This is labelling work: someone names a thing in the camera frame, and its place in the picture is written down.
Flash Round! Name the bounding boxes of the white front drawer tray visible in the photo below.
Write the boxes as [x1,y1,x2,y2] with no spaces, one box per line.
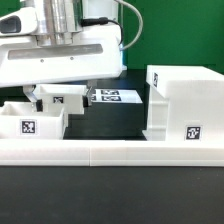
[0,101,68,140]

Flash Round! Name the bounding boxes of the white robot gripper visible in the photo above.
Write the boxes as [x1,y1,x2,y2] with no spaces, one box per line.
[0,25,122,112]

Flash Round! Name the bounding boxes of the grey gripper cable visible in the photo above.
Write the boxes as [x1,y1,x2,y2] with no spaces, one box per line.
[80,0,144,52]

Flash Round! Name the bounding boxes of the white drawer cabinet box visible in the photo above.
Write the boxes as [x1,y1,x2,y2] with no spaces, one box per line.
[143,65,224,141]

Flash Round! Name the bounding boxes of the white rear drawer tray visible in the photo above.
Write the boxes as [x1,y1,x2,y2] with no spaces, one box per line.
[34,84,87,114]

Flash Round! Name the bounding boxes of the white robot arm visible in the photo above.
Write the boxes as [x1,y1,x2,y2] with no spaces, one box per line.
[0,0,122,112]

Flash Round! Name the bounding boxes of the white drawer tray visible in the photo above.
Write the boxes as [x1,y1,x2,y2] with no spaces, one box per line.
[34,84,87,114]
[0,101,68,140]

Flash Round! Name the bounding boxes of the white front fence rail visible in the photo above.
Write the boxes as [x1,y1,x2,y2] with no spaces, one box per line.
[0,139,224,167]

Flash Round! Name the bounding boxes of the white marker tag sheet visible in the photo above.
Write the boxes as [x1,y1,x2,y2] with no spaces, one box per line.
[91,89,142,104]

